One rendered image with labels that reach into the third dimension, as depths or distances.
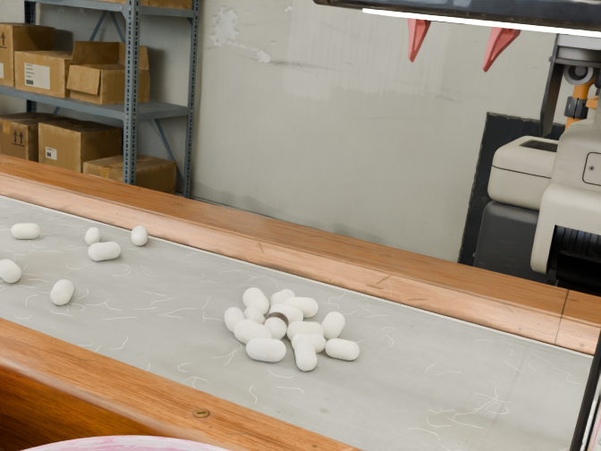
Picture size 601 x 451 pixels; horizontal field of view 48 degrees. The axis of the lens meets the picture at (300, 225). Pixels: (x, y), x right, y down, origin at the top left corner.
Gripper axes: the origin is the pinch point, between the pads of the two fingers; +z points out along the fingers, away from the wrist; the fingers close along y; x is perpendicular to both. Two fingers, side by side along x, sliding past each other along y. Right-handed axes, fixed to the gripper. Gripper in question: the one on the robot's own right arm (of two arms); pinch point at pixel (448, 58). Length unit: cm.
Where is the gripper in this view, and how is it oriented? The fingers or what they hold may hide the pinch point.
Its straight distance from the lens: 90.3
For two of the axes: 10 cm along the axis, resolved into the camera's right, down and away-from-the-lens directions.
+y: 8.6, 2.3, -4.5
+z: -3.1, 9.4, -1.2
